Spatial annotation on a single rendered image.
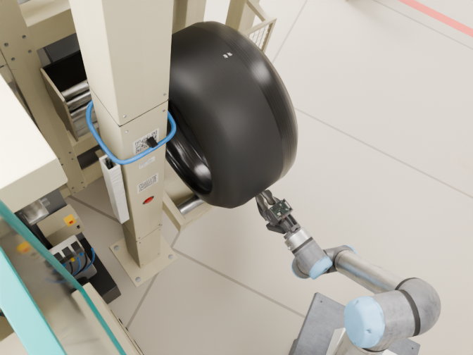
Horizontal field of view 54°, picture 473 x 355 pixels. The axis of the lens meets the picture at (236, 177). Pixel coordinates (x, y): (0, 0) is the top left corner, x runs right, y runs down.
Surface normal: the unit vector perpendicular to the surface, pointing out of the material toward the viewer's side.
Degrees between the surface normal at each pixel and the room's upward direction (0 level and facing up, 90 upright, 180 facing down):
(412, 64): 0
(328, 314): 0
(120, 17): 90
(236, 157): 49
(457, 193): 0
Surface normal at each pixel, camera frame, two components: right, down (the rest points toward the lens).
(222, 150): -0.15, 0.51
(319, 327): 0.16, -0.37
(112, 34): 0.60, 0.77
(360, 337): -0.96, 0.07
